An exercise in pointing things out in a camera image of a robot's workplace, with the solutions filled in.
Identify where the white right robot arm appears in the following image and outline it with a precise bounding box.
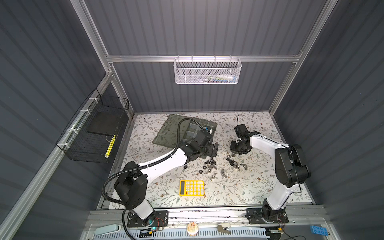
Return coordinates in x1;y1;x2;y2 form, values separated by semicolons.
230;124;311;211

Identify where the black corrugated cable hose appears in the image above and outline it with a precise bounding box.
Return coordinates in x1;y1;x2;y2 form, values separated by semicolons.
100;118;205;208

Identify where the light blue flat device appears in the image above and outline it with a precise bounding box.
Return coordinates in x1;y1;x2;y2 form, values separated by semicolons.
95;224;122;236

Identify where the round wooden object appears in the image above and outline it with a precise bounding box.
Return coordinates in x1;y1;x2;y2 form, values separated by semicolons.
186;222;199;236

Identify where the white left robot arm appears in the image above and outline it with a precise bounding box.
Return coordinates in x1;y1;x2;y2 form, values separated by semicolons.
114;130;219;221

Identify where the blue toy brick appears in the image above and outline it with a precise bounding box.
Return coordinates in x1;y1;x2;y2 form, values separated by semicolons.
310;225;329;236

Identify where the yellow calculator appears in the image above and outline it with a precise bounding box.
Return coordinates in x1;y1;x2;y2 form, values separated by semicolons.
179;180;205;197

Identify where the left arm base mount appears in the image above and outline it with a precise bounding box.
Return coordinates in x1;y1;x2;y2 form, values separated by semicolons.
126;210;169;228

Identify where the black wire wall basket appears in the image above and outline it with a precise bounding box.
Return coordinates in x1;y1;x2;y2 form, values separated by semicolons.
57;90;130;164

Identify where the silver wing nut pile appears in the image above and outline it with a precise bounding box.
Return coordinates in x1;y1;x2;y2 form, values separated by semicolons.
226;155;248;171

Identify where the white wire wall basket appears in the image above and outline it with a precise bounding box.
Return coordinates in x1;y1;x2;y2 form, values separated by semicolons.
173;58;242;85

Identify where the green transparent organizer box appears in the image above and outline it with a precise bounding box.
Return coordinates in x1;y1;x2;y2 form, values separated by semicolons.
153;114;218;148

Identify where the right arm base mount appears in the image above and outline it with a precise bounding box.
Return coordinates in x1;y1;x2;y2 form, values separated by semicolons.
246;206;289;224

